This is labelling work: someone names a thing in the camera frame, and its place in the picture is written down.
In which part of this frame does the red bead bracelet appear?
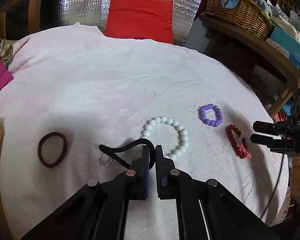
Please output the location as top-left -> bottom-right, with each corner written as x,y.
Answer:
225,124 -> 251,159

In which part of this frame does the pink bead bracelet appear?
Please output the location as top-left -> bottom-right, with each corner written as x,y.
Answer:
238,136 -> 252,159

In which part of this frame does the black hair tie with ring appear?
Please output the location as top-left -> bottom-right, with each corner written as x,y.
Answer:
98,138 -> 156,170

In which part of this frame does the purple bead bracelet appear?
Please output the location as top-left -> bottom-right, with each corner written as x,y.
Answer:
198,103 -> 224,127

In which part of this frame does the white bead bracelet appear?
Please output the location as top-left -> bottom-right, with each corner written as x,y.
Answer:
141,115 -> 190,160

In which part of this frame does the maroon hair tie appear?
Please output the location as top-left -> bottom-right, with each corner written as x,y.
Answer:
37,132 -> 68,169

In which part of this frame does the person's right hand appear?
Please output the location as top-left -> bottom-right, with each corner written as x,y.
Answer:
290,156 -> 300,200

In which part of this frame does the wooden shelf table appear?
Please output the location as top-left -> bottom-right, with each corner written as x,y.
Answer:
199,13 -> 300,117

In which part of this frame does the blue cardboard box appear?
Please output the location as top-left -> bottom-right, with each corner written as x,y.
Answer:
266,27 -> 300,70

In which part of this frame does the pink white blanket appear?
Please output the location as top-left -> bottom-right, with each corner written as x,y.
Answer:
0,24 -> 288,239

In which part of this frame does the wicker basket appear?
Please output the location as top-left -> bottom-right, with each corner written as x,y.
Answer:
206,0 -> 274,40

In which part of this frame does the red pillow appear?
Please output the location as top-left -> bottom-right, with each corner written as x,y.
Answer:
105,0 -> 173,44

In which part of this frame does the patterned cushion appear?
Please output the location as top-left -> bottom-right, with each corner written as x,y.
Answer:
0,38 -> 13,65

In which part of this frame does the wooden cabinet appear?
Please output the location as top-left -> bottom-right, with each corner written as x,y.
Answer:
0,0 -> 58,40

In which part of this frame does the black cable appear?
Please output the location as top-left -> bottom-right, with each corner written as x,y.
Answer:
259,147 -> 287,221

